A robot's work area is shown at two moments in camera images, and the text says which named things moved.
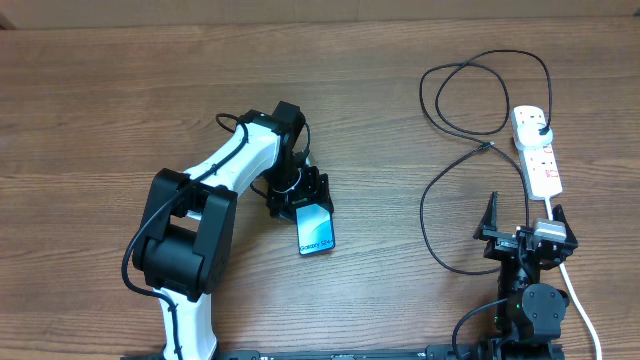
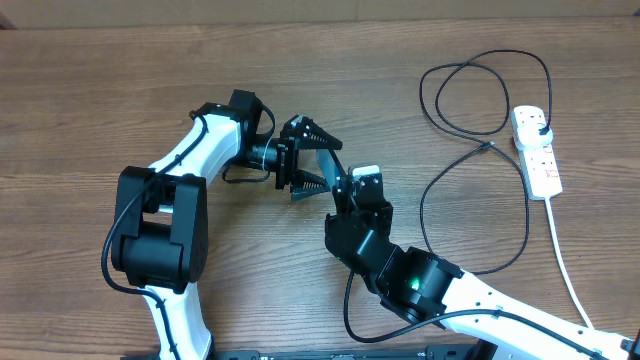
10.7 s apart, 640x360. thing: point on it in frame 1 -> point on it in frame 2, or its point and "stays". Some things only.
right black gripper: x=498 y=242 -> x=388 y=216
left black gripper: x=316 y=189 -> x=288 y=157
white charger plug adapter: x=533 y=137 stays
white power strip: x=541 y=172 stays
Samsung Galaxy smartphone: x=315 y=228 -> x=330 y=165
